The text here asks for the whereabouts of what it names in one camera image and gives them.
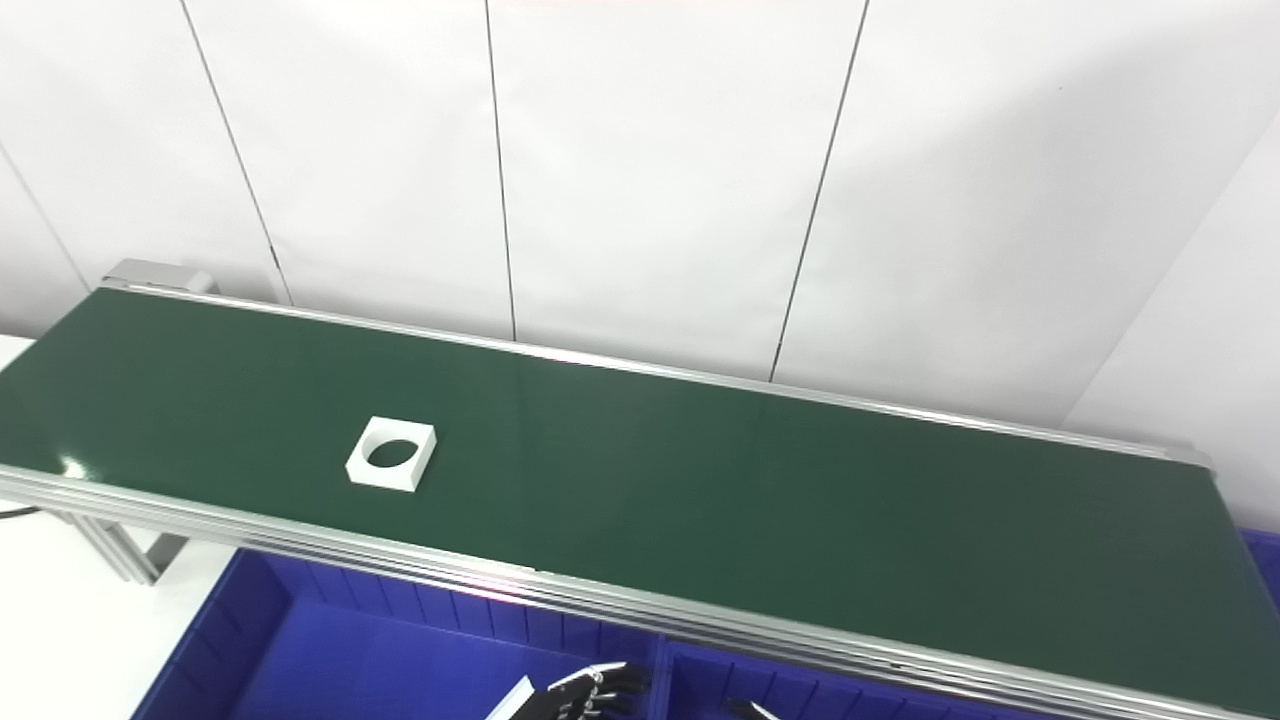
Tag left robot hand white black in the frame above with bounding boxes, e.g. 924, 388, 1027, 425
485, 662, 649, 720

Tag white square part round hole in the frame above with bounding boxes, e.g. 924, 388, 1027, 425
345, 416, 438, 493

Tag blue plastic bin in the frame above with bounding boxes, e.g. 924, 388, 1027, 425
660, 640, 1061, 720
130, 547, 669, 720
1240, 528, 1280, 611

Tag green conveyor belt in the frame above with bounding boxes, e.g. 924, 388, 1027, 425
0, 288, 1280, 716
0, 280, 1280, 720

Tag aluminium conveyor leg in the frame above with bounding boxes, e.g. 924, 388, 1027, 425
45, 510, 191, 586

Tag grey conveyor end housing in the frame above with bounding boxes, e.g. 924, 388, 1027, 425
100, 258, 216, 296

